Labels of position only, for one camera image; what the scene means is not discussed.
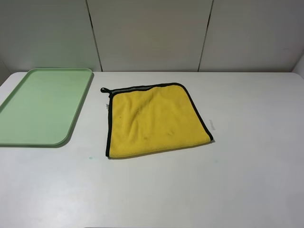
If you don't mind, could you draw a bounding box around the yellow towel with black trim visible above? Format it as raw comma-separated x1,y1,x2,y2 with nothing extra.
100,83,214,159

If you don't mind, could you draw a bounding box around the green plastic tray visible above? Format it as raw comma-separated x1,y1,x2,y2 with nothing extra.
0,68,93,148

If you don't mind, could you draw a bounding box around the clear tape strip right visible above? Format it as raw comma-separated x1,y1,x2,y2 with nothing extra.
209,120,215,131

